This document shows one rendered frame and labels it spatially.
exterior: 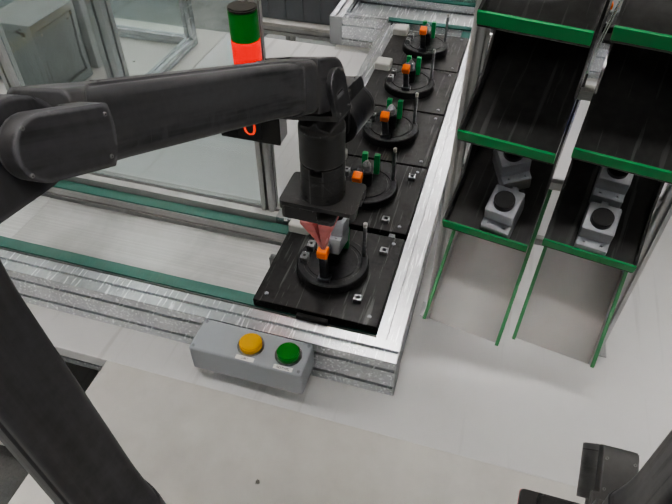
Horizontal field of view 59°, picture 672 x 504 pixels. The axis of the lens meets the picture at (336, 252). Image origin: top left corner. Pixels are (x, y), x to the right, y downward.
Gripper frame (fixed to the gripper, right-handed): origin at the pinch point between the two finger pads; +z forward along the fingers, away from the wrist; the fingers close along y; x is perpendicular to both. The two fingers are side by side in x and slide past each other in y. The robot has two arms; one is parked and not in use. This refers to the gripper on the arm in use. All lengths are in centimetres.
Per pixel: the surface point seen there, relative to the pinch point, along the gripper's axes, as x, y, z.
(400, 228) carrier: -34.6, -5.3, 26.5
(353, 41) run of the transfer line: -136, 33, 37
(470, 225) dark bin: -13.7, -19.3, 3.6
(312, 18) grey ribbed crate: -203, 72, 62
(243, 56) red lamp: -29.2, 23.6, -10.5
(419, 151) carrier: -64, -4, 27
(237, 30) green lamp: -29.2, 24.1, -15.0
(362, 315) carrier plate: -9.5, -3.8, 26.2
